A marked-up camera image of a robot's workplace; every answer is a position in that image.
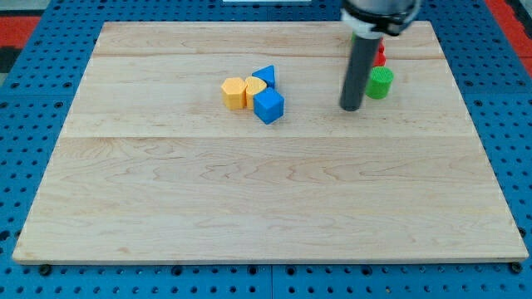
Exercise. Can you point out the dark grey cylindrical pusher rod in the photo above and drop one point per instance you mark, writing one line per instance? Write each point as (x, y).
(361, 61)

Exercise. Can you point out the blue triangle block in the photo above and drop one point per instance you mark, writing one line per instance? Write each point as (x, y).
(267, 74)

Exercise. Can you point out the red block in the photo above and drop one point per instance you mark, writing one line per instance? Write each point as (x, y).
(380, 57)

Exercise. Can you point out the green cylinder block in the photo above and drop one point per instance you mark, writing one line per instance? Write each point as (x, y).
(379, 82)

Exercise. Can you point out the blue cube block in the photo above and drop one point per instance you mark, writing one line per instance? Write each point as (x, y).
(268, 105)

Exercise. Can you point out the yellow heart block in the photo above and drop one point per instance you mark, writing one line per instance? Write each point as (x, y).
(254, 86)

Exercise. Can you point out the yellow hexagon block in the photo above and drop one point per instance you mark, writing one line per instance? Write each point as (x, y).
(233, 93)

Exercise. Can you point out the wooden board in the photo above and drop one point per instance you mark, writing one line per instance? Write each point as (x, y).
(152, 168)

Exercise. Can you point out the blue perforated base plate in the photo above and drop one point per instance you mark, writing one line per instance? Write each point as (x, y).
(51, 42)

